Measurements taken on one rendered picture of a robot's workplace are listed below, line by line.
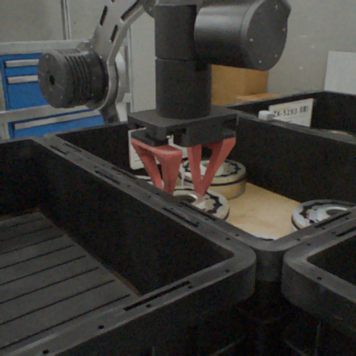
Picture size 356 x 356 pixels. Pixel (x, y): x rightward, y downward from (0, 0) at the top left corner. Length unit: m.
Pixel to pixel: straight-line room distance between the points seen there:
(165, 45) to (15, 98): 2.07
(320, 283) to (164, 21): 0.27
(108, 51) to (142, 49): 2.59
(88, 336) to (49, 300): 0.22
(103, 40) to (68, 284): 1.09
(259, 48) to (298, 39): 3.82
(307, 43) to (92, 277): 3.80
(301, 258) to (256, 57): 0.17
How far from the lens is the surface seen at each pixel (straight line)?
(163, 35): 0.44
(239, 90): 4.05
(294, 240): 0.33
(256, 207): 0.63
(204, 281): 0.28
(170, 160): 0.44
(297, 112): 0.92
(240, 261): 0.30
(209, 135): 0.46
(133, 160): 0.68
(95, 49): 1.51
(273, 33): 0.41
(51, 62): 1.46
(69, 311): 0.43
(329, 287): 0.28
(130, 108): 2.87
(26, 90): 2.50
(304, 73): 4.19
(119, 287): 0.46
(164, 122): 0.43
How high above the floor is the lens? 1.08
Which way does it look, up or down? 21 degrees down
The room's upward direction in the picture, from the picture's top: straight up
